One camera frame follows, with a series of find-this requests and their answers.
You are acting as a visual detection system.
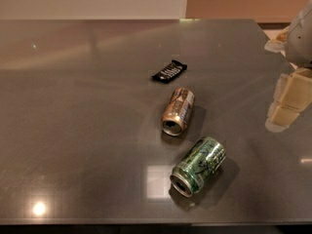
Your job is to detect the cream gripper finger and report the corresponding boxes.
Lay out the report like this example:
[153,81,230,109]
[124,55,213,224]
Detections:
[265,68,312,133]
[264,26,290,53]

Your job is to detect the green soda can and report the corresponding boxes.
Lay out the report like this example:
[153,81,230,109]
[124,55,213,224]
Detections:
[170,136,226,198]

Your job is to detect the gold soda can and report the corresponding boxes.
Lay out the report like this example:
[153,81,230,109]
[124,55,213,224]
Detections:
[161,88,195,137]

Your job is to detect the black snack bar wrapper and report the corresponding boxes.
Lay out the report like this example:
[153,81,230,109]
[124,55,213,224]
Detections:
[151,59,187,84]

